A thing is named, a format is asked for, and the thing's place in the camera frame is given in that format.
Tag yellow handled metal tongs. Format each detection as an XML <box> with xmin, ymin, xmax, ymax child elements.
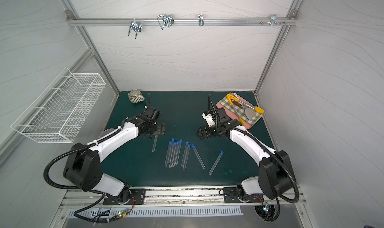
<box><xmin>226</xmin><ymin>94</ymin><xmax>265</xmax><ymax>125</ymax></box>

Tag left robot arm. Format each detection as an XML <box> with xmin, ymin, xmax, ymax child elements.
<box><xmin>43</xmin><ymin>116</ymin><xmax>165</xmax><ymax>200</ymax></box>

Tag pink plastic tray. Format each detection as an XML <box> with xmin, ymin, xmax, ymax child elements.
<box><xmin>216</xmin><ymin>92</ymin><xmax>265</xmax><ymax>130</ymax></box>

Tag brown handled metal spatula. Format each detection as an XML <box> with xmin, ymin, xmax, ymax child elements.
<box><xmin>232</xmin><ymin>100</ymin><xmax>257</xmax><ymax>120</ymax></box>

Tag striped ceramic cup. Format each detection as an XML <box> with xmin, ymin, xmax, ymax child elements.
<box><xmin>128</xmin><ymin>89</ymin><xmax>145</xmax><ymax>103</ymax></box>

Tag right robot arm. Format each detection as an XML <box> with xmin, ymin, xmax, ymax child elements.
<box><xmin>197</xmin><ymin>120</ymin><xmax>300</xmax><ymax>204</ymax></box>

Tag white slotted cable duct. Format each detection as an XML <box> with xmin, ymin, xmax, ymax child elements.
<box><xmin>80</xmin><ymin>206</ymin><xmax>243</xmax><ymax>218</ymax></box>

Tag purple bowl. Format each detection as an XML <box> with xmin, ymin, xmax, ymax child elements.
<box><xmin>99</xmin><ymin>128</ymin><xmax>115</xmax><ymax>138</ymax></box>

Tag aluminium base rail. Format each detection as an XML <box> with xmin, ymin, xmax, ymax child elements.
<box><xmin>59</xmin><ymin>185</ymin><xmax>307</xmax><ymax>209</ymax></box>

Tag white wire basket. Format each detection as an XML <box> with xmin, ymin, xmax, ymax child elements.
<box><xmin>11</xmin><ymin>68</ymin><xmax>106</xmax><ymax>143</ymax></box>

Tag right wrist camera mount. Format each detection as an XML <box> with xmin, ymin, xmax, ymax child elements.
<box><xmin>202</xmin><ymin>110</ymin><xmax>216</xmax><ymax>127</ymax></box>

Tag metal hook clamp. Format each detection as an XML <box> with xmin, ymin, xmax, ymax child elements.
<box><xmin>198</xmin><ymin>14</ymin><xmax>204</xmax><ymax>27</ymax></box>
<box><xmin>260</xmin><ymin>14</ymin><xmax>287</xmax><ymax>27</ymax></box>
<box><xmin>157</xmin><ymin>14</ymin><xmax>175</xmax><ymax>30</ymax></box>
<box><xmin>128</xmin><ymin>20</ymin><xmax>142</xmax><ymax>39</ymax></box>

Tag green white checkered cloth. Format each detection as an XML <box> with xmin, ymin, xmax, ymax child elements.
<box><xmin>217</xmin><ymin>93</ymin><xmax>264</xmax><ymax>127</ymax></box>

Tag aluminium top rail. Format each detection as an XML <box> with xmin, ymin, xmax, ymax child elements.
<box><xmin>67</xmin><ymin>16</ymin><xmax>299</xmax><ymax>27</ymax></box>

